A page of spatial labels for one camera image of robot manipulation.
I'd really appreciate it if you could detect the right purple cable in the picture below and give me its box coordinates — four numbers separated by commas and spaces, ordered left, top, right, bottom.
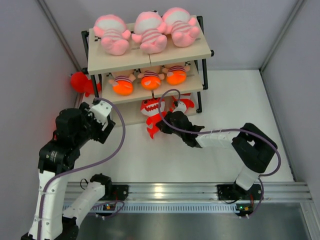
158, 89, 281, 177

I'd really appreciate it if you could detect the pink plush right top shelf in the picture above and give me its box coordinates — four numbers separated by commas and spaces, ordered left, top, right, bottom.
162, 7, 201, 48

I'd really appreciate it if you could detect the orange doll middle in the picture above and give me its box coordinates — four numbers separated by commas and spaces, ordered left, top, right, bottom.
137, 70, 165, 91

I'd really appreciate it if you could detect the orange doll right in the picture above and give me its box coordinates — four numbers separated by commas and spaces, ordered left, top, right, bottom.
162, 65, 191, 86

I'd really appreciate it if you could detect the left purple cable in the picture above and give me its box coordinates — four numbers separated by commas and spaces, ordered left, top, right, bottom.
36, 97, 126, 240

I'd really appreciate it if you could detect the aluminium rail base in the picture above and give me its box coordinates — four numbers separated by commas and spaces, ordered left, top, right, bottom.
64, 181, 312, 202

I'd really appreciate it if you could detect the red shark plush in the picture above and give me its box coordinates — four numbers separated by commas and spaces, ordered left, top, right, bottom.
140, 98, 167, 139
172, 93, 195, 113

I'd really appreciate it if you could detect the slotted cable duct grey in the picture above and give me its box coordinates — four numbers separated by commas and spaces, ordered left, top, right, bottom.
62, 201, 253, 215

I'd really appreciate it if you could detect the beige three-tier shelf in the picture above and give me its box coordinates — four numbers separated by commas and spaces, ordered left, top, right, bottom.
81, 28, 214, 125

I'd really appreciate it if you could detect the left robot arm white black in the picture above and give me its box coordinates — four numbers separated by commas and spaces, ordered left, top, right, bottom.
21, 98, 115, 240

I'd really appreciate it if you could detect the purple cable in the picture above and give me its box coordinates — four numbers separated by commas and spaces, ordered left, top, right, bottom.
158, 89, 281, 177
36, 97, 126, 240

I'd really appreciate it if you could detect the red plush back left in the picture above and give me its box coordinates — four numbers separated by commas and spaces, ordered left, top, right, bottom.
70, 72, 95, 97

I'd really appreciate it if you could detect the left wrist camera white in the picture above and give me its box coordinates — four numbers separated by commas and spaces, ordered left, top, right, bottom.
89, 99, 113, 125

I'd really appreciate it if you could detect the pink striped plush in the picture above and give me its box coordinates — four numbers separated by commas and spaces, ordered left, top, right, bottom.
93, 14, 131, 56
131, 11, 168, 54

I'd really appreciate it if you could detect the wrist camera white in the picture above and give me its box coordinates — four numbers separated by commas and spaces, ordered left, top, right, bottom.
89, 99, 113, 125
173, 101, 187, 114

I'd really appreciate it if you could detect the orange doll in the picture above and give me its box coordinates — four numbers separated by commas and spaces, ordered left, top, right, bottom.
162, 65, 191, 86
108, 74, 136, 96
137, 70, 165, 91

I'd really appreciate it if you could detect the orange doll left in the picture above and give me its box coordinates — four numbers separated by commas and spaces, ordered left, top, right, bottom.
108, 74, 136, 96

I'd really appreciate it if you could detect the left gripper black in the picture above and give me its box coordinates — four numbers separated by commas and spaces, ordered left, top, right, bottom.
74, 102, 115, 147

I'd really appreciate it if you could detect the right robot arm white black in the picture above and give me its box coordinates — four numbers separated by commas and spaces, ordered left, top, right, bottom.
156, 111, 282, 204

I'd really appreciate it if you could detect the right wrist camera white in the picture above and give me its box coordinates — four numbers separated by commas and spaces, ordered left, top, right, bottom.
173, 101, 187, 114

